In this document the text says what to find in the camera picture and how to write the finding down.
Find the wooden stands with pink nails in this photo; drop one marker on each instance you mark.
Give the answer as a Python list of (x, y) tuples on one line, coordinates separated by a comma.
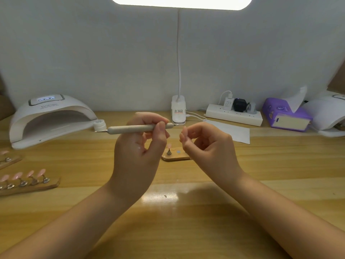
[(27, 182)]

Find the white tissue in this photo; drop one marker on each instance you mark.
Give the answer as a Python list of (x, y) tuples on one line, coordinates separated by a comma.
[(297, 98)]

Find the person's right hand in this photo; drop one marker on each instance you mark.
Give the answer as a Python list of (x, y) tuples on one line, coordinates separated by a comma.
[(215, 156)]

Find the white nail lamp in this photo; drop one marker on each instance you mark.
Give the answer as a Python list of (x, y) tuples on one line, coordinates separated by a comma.
[(49, 115), (329, 112)]

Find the person's right forearm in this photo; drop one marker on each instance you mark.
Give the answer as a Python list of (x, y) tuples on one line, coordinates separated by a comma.
[(294, 221)]

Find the wooden nail holder strip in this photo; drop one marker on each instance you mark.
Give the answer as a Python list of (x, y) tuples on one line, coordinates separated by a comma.
[(175, 157)]

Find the white power strip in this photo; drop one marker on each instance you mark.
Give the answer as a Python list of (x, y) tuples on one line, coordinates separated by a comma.
[(234, 115)]

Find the white charger plug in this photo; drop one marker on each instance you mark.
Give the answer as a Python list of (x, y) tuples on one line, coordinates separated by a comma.
[(228, 103)]

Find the grey dotting pen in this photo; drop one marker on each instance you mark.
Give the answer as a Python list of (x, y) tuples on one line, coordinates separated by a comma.
[(129, 128)]

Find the purple tissue box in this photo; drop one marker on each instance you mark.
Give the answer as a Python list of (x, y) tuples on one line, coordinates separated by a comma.
[(277, 115)]

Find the white paper sheet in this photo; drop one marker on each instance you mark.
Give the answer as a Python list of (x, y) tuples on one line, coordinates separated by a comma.
[(240, 133)]

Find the small closed white jar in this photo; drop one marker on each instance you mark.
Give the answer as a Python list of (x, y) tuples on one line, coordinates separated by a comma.
[(99, 125)]

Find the person's left hand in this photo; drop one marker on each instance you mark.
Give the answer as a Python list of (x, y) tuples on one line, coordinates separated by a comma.
[(135, 161)]

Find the brown cardboard box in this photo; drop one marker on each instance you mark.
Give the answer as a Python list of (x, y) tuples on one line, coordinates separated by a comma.
[(5, 105)]

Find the person's left forearm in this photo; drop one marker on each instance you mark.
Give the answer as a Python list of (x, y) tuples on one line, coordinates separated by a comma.
[(54, 229)]

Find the black plug adapter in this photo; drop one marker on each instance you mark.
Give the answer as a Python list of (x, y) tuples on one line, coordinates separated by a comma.
[(240, 105)]

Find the white desk lamp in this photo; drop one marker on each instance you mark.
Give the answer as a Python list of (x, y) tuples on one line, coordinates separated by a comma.
[(179, 109)]

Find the brown wooden board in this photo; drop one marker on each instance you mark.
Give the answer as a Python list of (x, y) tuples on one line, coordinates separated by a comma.
[(337, 75)]

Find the grey plug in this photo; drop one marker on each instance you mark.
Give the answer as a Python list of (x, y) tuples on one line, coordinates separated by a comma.
[(252, 108)]

